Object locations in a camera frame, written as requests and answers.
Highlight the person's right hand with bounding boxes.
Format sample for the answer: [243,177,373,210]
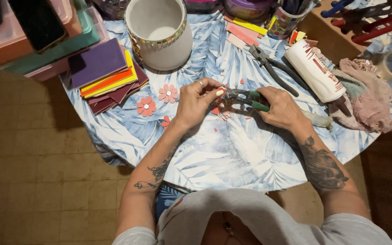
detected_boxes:
[255,86,311,134]

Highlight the person's left hand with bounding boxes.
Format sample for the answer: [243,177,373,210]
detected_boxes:
[175,77,225,130]

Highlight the green-handled tile nippers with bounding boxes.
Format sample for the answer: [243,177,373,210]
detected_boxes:
[221,87,271,113]

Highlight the scattered coral tile shards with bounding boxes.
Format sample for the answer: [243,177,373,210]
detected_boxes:
[210,78,252,134]

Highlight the white glue bottle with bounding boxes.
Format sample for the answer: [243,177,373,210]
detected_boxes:
[284,40,353,118]

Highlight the whitish glue-covered tool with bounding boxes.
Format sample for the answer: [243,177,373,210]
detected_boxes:
[301,110,335,131]

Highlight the pale pink tile piece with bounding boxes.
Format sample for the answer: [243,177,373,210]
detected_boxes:
[226,33,247,51]

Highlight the blue leaf print tablecloth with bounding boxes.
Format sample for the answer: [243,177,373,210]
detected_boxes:
[60,6,392,193]

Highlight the pink tile strip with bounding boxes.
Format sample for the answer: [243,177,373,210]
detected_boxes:
[225,22,260,47]

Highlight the yellow tile strip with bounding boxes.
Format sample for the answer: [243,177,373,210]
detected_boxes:
[232,17,268,37]

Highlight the mosaic cup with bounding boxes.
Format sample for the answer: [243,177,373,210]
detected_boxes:
[267,0,314,41]

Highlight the wooden tool box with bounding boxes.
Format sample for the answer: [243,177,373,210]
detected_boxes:
[298,0,392,66]

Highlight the purple plastic bowl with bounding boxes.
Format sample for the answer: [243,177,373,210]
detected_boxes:
[223,0,278,20]

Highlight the pale pink tile flower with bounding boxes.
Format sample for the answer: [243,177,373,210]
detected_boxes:
[158,84,180,104]

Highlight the bundle of dark tools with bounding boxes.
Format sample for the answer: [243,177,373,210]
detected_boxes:
[280,0,316,15]

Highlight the heap of pink tile shards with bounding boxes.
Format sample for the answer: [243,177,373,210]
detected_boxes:
[352,59,380,74]

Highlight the pink cloth rag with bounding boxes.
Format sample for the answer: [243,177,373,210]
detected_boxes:
[328,58,392,133]

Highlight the white vase with mosaic rim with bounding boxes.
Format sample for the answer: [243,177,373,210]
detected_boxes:
[125,0,194,71]

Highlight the dark container with magenta lid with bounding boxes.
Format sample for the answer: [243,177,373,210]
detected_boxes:
[184,0,222,14]

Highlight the grey shirt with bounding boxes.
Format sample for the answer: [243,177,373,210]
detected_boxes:
[112,188,392,245]

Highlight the stack of coloured tiles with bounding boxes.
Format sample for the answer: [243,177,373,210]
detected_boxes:
[67,37,150,116]

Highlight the green plastic box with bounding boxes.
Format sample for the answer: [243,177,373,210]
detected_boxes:
[0,0,101,76]

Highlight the black smartphone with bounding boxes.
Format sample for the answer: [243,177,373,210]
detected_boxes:
[8,0,69,54]

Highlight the black-handled pliers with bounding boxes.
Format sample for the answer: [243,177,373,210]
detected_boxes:
[249,44,310,98]

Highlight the blue-handled tool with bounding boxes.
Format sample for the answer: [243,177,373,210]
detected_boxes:
[320,0,355,18]

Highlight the red-handled pliers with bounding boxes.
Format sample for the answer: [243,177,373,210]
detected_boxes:
[330,10,392,45]

